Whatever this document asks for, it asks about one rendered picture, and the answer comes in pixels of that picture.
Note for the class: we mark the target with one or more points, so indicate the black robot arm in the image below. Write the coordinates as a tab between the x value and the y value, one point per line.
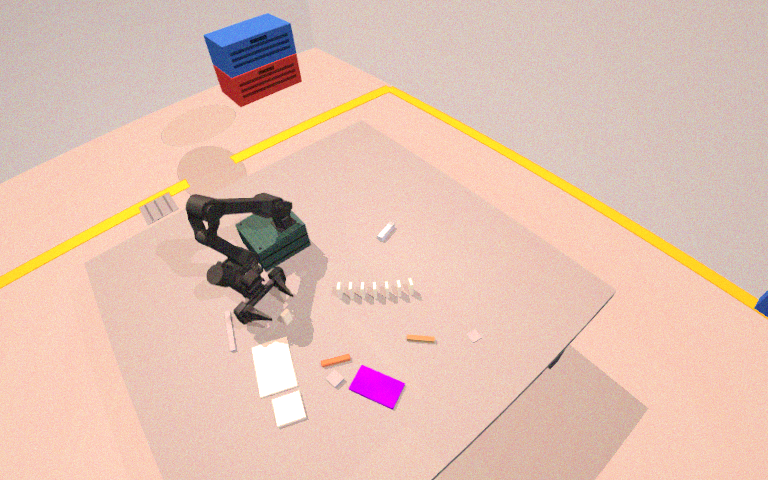
239	260

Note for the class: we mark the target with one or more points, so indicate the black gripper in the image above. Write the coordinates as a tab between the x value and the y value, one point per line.
246	312

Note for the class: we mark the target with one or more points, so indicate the magenta flat rectangular block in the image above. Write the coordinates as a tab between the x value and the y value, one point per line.
377	387

